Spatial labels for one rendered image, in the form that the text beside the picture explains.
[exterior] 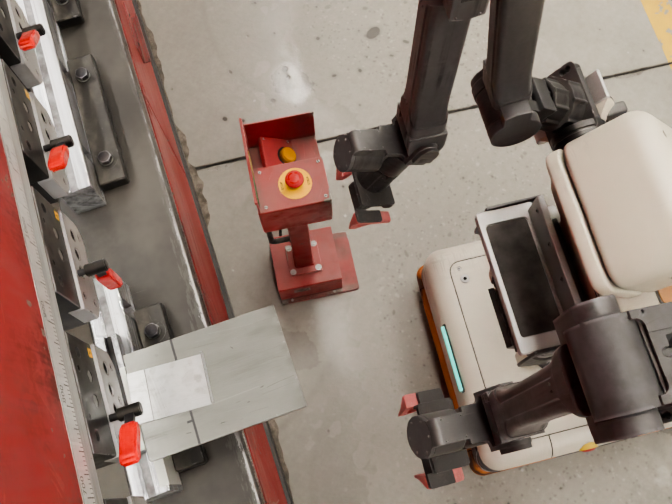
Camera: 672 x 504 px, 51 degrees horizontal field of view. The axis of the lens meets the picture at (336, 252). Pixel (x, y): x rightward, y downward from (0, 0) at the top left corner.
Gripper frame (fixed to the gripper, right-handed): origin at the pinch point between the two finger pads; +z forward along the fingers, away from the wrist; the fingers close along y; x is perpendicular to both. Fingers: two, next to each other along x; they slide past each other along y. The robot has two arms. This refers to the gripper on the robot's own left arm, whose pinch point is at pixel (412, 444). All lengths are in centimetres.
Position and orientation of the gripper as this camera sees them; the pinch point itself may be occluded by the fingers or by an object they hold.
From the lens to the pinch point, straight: 117.5
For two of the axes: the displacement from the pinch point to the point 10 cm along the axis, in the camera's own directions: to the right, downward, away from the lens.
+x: 8.7, -0.6, 4.9
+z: -4.3, 3.8, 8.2
